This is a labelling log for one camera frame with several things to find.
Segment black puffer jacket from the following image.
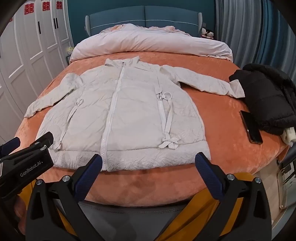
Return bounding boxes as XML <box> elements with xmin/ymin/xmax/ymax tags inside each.
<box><xmin>229</xmin><ymin>63</ymin><xmax>296</xmax><ymax>135</ymax></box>

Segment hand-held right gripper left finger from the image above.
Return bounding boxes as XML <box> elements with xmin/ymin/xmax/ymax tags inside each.
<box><xmin>25</xmin><ymin>153</ymin><xmax>103</xmax><ymax>241</ymax></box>

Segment white quilted jacket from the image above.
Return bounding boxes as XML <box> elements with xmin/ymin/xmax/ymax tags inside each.
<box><xmin>24</xmin><ymin>58</ymin><xmax>245</xmax><ymax>172</ymax></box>

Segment clear plastic box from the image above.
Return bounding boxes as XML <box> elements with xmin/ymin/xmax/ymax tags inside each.
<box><xmin>276</xmin><ymin>160</ymin><xmax>296</xmax><ymax>210</ymax></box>

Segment plush toys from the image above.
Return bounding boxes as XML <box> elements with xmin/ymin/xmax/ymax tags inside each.
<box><xmin>200</xmin><ymin>27</ymin><xmax>214</xmax><ymax>39</ymax></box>

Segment black smartphone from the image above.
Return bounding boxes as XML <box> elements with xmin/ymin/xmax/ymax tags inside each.
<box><xmin>239</xmin><ymin>110</ymin><xmax>263</xmax><ymax>144</ymax></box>

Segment white fluffy cloth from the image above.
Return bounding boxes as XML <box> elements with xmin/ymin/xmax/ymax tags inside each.
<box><xmin>282</xmin><ymin>127</ymin><xmax>296</xmax><ymax>147</ymax></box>

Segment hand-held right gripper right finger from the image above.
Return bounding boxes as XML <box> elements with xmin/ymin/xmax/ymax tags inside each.
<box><xmin>195</xmin><ymin>152</ymin><xmax>273</xmax><ymax>241</ymax></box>

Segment white wardrobe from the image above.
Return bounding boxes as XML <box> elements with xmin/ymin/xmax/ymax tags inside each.
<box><xmin>0</xmin><ymin>0</ymin><xmax>71</xmax><ymax>139</ymax></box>

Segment white duvet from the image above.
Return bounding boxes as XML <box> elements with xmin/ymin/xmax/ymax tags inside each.
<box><xmin>70</xmin><ymin>23</ymin><xmax>233</xmax><ymax>63</ymax></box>

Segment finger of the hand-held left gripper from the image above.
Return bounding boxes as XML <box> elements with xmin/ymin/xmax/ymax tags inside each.
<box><xmin>29</xmin><ymin>131</ymin><xmax>54</xmax><ymax>149</ymax></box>
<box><xmin>0</xmin><ymin>137</ymin><xmax>21</xmax><ymax>160</ymax></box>

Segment blue padded headboard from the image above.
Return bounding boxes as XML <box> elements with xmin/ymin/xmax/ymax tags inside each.
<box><xmin>84</xmin><ymin>5</ymin><xmax>204</xmax><ymax>37</ymax></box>

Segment orange bed blanket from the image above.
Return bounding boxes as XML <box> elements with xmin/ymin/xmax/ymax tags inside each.
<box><xmin>14</xmin><ymin>50</ymin><xmax>289</xmax><ymax>208</ymax></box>

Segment pink ruffled pillow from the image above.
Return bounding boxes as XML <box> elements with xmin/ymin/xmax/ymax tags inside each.
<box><xmin>148</xmin><ymin>25</ymin><xmax>192</xmax><ymax>36</ymax></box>
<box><xmin>100</xmin><ymin>23</ymin><xmax>131</xmax><ymax>32</ymax></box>

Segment grey blue curtain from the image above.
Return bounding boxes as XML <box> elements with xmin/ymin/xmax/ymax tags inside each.
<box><xmin>214</xmin><ymin>0</ymin><xmax>296</xmax><ymax>77</ymax></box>

